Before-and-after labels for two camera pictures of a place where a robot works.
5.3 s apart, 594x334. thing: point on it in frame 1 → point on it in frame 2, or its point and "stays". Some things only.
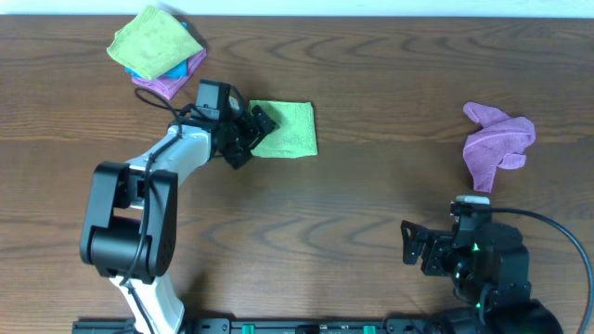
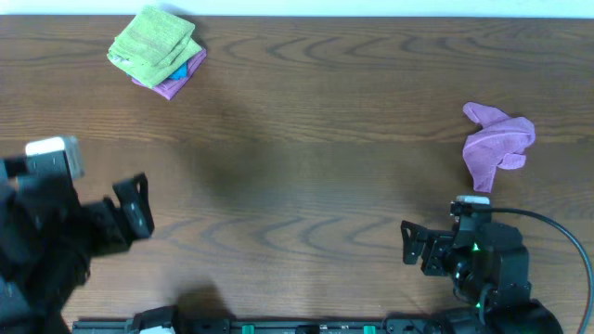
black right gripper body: x=433 y=250 stays
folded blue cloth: x=178 y=70 stays
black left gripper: x=248 y=137 → x=113 y=224
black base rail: x=273 y=326 stays
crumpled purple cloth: x=502 y=142 stays
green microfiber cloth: x=297 y=134 → x=154 y=44
